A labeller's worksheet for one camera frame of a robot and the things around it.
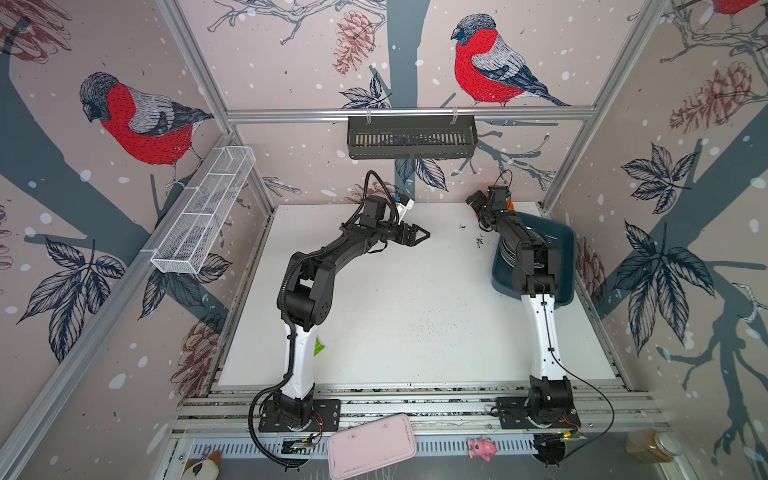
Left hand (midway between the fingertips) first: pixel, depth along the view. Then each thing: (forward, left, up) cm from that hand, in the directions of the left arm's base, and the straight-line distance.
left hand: (421, 231), depth 91 cm
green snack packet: (-30, +31, -16) cm, 46 cm away
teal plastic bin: (+7, -54, -13) cm, 56 cm away
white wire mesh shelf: (-9, +59, +14) cm, 62 cm away
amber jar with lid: (-54, -46, -8) cm, 72 cm away
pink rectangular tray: (-53, +15, -15) cm, 57 cm away
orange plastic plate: (+23, -38, -12) cm, 46 cm away
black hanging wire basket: (+34, +2, +12) cm, 36 cm away
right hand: (+24, -24, -12) cm, 36 cm away
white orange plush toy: (-57, +52, -15) cm, 78 cm away
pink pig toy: (-53, -11, -14) cm, 56 cm away
